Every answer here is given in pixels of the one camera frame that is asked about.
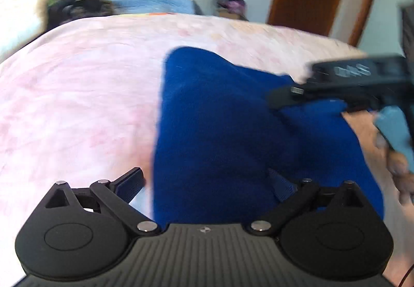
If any person's right hand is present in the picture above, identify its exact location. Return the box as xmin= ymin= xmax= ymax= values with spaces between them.
xmin=342 ymin=110 xmax=414 ymax=207

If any pink bedsheet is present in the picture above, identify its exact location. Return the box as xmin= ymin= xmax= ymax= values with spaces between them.
xmin=0 ymin=13 xmax=414 ymax=287

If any blue knit garment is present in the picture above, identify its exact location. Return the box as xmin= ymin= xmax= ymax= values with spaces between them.
xmin=152 ymin=46 xmax=385 ymax=231

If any white puffer jacket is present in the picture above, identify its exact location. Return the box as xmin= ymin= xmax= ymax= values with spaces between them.
xmin=0 ymin=0 xmax=54 ymax=63

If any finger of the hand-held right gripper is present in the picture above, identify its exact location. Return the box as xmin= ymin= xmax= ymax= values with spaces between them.
xmin=267 ymin=84 xmax=313 ymax=110

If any light blue folded blanket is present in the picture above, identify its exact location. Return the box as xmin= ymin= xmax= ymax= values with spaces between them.
xmin=108 ymin=0 xmax=201 ymax=16

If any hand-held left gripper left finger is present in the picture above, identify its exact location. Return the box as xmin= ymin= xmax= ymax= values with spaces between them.
xmin=45 ymin=167 xmax=161 ymax=236

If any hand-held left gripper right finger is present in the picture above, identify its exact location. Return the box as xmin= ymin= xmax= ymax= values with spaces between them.
xmin=250 ymin=168 xmax=367 ymax=236

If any dark fur-trimmed garment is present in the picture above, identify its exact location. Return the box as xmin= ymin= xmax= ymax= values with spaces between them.
xmin=47 ymin=0 xmax=115 ymax=31

